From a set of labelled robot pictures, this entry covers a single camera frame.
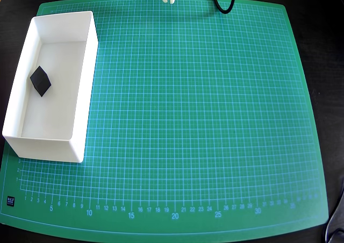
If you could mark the black cube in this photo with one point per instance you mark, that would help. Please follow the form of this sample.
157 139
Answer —
40 81

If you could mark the white rectangular bin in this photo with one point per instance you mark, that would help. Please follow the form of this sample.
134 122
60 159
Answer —
51 135

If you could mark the green cutting mat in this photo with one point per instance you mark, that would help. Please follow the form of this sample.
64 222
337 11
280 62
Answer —
188 106

